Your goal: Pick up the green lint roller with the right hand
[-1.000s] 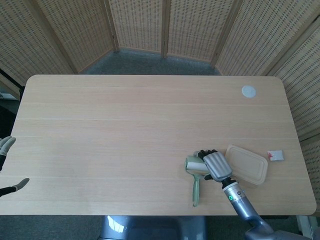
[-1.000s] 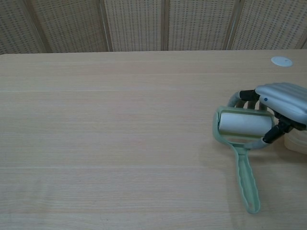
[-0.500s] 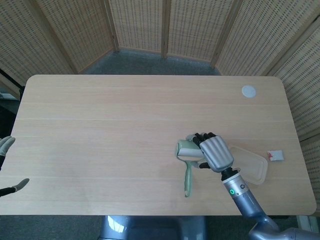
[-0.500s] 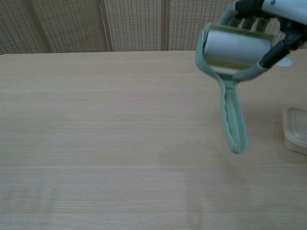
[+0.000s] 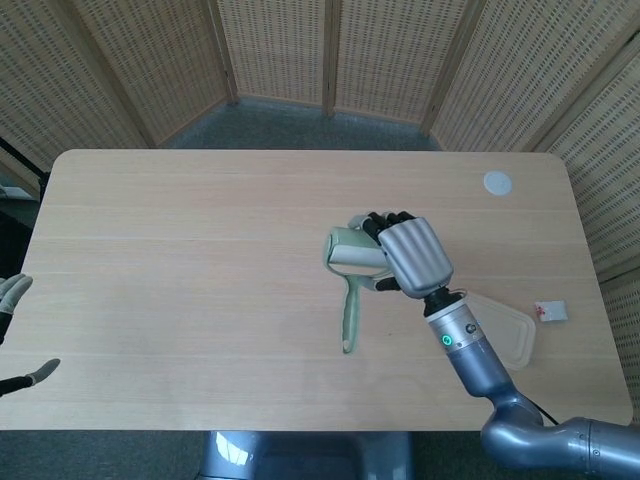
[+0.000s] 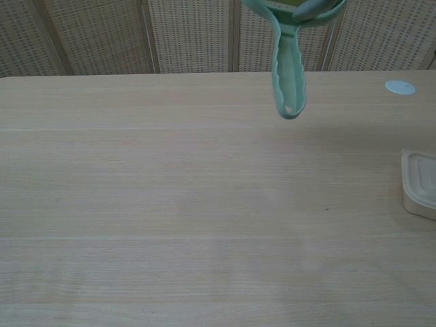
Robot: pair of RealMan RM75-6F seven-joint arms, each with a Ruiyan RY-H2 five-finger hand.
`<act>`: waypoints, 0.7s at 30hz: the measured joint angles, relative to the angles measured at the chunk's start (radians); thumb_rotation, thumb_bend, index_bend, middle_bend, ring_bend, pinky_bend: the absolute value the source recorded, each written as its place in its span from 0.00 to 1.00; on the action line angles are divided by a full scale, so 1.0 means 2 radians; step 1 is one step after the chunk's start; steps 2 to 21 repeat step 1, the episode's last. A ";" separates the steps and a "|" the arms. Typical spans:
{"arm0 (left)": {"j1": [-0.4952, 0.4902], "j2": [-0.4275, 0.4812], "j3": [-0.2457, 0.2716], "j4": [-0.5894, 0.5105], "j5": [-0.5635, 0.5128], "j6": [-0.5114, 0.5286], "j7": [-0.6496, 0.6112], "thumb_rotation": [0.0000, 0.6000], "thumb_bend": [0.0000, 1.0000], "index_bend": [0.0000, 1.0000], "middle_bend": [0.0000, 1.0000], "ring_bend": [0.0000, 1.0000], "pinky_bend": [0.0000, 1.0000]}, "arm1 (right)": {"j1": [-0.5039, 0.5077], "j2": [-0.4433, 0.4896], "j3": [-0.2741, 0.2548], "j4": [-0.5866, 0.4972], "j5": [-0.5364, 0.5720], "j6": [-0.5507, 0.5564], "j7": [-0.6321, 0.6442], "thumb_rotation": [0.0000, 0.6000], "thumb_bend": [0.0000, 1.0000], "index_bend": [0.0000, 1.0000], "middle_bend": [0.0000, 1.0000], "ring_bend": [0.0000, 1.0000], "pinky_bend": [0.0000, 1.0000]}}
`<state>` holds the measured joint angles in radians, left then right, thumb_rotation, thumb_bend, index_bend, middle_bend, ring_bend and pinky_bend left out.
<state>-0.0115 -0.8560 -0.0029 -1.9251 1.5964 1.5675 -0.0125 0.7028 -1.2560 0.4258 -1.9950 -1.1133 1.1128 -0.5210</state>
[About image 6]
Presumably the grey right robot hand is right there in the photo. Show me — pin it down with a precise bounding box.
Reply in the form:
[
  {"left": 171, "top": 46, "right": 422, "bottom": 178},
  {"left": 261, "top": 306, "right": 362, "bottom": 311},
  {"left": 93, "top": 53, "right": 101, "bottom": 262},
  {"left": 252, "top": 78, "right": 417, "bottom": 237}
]
[{"left": 294, "top": 0, "right": 341, "bottom": 20}]

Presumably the woven bamboo screen panel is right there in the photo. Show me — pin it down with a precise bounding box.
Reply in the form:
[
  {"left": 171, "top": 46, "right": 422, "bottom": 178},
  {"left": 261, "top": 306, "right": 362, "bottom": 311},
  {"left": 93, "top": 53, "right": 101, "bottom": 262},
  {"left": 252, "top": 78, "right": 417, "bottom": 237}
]
[
  {"left": 233, "top": 0, "right": 337, "bottom": 73},
  {"left": 0, "top": 0, "right": 73, "bottom": 79},
  {"left": 141, "top": 0, "right": 239, "bottom": 74},
  {"left": 325, "top": 0, "right": 436, "bottom": 72},
  {"left": 33, "top": 0, "right": 161, "bottom": 75}
]

